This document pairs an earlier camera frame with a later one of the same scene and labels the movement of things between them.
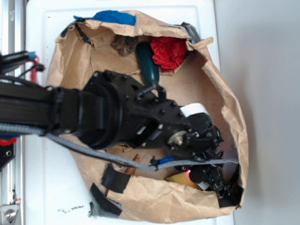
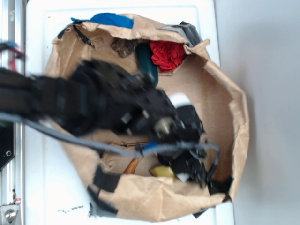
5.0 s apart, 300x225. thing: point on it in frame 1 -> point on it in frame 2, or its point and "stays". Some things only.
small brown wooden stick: (131, 170) stays
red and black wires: (36, 66) -> (18, 52)
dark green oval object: (148, 64) stays
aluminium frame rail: (12, 179) stays
